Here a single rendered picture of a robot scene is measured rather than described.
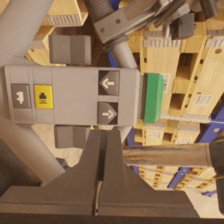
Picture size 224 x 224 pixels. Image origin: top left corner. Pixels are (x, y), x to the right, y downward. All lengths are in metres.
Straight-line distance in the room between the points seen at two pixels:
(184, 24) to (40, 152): 0.31
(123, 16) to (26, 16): 0.14
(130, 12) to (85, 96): 0.13
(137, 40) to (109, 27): 0.83
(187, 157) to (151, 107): 0.79
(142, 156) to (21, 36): 0.98
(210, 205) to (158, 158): 4.87
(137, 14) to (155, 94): 0.11
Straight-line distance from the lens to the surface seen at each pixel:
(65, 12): 1.10
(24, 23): 0.30
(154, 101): 0.27
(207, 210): 5.85
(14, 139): 0.33
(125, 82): 0.25
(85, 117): 0.26
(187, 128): 1.87
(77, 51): 0.26
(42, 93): 0.27
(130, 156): 1.16
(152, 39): 1.06
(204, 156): 1.03
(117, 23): 0.25
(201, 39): 1.08
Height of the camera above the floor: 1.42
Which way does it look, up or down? 15 degrees down
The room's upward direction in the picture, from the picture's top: 96 degrees clockwise
